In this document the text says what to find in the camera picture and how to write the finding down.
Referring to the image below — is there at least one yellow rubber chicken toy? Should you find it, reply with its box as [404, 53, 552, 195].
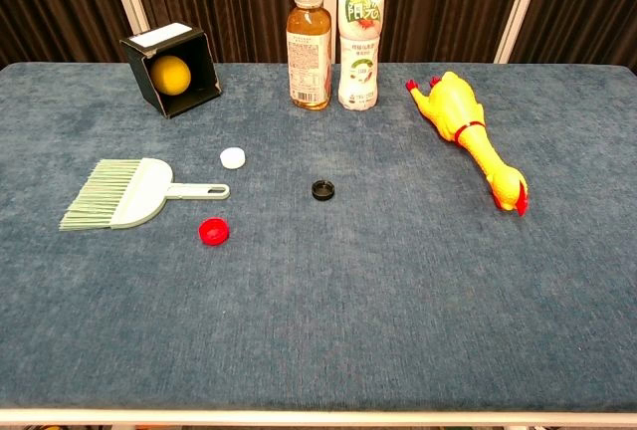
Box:
[405, 70, 530, 218]

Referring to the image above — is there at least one red bottle cap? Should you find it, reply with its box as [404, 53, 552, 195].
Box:
[197, 217, 232, 247]

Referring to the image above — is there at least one yellow ball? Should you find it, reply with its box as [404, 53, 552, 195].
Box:
[150, 55, 193, 97]

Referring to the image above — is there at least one amber tea bottle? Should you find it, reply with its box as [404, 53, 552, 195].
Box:
[286, 0, 333, 111]

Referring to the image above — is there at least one black cardboard box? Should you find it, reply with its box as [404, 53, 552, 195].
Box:
[118, 22, 223, 120]

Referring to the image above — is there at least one black bottle cap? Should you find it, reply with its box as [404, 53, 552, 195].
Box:
[311, 178, 336, 202]

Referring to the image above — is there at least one blue table cloth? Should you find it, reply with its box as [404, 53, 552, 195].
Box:
[0, 62, 637, 414]

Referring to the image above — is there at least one white drink bottle yellow cap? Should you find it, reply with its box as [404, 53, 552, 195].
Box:
[337, 0, 385, 112]

